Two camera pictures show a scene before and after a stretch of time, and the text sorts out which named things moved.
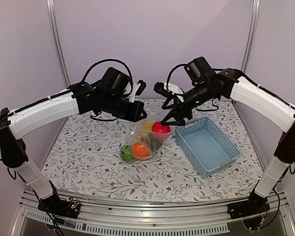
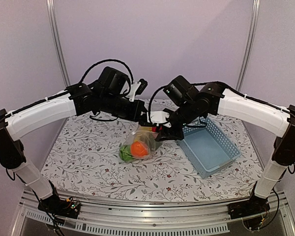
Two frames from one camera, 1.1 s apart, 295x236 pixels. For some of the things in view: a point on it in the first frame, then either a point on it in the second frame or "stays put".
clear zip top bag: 148,137 stays put
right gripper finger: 179,120 → 170,134
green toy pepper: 156,144 stays put
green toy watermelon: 126,153 stays put
